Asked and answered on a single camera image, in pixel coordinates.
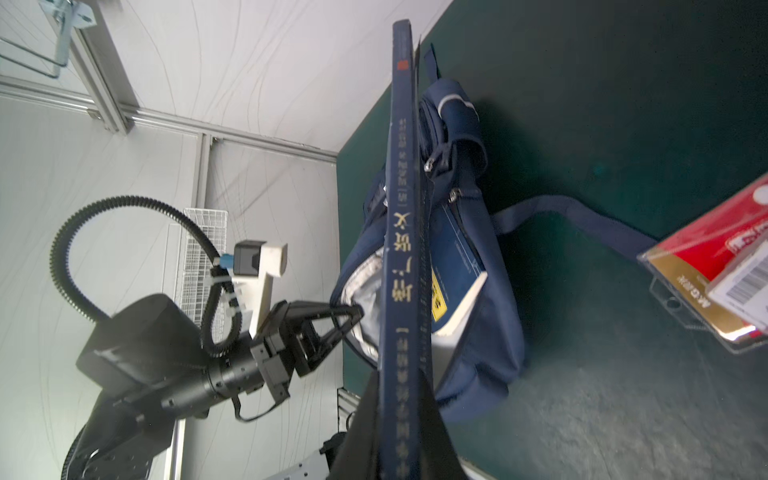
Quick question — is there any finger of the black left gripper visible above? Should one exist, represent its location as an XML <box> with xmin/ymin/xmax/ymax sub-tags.
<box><xmin>299</xmin><ymin>317</ymin><xmax>354</xmax><ymax>377</ymax></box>
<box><xmin>287</xmin><ymin>301</ymin><xmax>364</xmax><ymax>336</ymax></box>

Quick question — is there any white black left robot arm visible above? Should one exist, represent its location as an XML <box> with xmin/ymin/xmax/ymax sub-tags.
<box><xmin>61</xmin><ymin>294</ymin><xmax>364</xmax><ymax>479</ymax></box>

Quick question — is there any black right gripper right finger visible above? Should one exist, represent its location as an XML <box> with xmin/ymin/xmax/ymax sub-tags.
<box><xmin>419</xmin><ymin>371</ymin><xmax>467</xmax><ymax>480</ymax></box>

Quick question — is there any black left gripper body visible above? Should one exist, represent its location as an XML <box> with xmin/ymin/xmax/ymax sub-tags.
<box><xmin>251</xmin><ymin>301</ymin><xmax>312</xmax><ymax>402</ymax></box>

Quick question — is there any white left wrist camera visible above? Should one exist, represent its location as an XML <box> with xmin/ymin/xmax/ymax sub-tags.
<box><xmin>233</xmin><ymin>240</ymin><xmax>288</xmax><ymax>338</ymax></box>

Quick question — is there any dark blue book top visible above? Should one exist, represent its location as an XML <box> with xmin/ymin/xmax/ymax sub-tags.
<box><xmin>378</xmin><ymin>19</ymin><xmax>428</xmax><ymax>479</ymax></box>

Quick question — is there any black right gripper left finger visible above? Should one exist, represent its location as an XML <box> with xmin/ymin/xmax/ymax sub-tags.
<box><xmin>328</xmin><ymin>370</ymin><xmax>380</xmax><ymax>480</ymax></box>

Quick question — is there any navy blue student backpack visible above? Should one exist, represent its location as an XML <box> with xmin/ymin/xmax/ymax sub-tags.
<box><xmin>328</xmin><ymin>43</ymin><xmax>658</xmax><ymax>427</ymax></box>

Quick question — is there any white wire basket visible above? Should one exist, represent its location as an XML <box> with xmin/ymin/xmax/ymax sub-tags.
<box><xmin>174</xmin><ymin>208</ymin><xmax>228</xmax><ymax>327</ymax></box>

